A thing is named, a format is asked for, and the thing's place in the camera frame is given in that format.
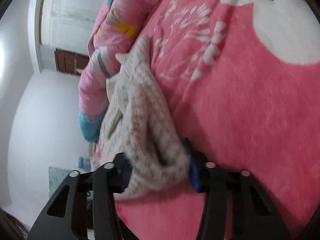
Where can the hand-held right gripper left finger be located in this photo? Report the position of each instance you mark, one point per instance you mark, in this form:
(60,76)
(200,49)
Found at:
(125,177)

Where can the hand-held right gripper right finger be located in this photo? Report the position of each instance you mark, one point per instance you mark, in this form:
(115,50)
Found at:
(194,175)

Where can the beige white houndstooth coat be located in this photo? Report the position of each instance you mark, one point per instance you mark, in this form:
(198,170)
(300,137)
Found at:
(140,120)

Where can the blue water bottle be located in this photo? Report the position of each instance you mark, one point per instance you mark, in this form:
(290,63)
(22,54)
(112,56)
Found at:
(83,162)

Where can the teal patterned cloth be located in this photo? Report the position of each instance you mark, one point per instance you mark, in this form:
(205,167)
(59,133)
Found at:
(56,180)

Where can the pink floral fleece blanket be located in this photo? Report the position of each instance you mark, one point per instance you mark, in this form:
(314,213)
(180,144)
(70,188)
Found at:
(237,117)

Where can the pink printed quilt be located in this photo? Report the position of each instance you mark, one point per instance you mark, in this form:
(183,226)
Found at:
(92,87)

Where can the brown wooden door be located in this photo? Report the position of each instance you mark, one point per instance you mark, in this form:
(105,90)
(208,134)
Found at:
(65,60)

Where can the white wardrobe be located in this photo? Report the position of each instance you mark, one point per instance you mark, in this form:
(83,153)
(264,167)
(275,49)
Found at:
(70,17)

